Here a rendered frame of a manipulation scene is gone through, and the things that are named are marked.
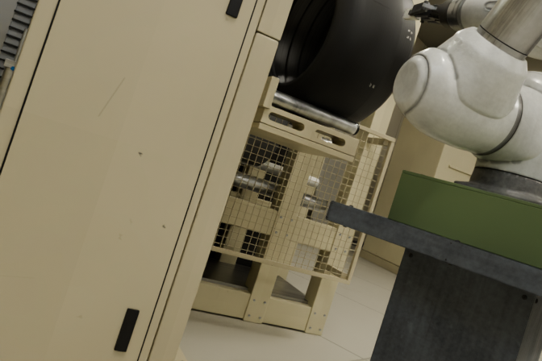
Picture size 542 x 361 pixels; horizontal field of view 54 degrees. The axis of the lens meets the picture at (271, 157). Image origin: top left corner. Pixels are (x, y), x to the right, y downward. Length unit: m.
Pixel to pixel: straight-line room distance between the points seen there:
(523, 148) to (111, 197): 0.76
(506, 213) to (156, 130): 0.62
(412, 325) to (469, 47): 0.53
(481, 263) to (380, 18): 0.98
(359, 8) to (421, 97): 0.75
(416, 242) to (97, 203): 0.55
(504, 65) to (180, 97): 0.56
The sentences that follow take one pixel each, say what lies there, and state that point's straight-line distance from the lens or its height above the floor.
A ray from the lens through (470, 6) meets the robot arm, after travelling 1.39.
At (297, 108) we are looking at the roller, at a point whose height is 0.89.
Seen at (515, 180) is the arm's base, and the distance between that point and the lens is 1.14.
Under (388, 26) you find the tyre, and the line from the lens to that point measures 1.74.
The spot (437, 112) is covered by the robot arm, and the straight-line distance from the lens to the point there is 1.00.
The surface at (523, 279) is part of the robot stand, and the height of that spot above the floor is 0.63.
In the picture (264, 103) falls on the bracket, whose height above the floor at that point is 0.86.
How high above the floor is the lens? 0.66
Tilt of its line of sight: 2 degrees up
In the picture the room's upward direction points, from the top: 18 degrees clockwise
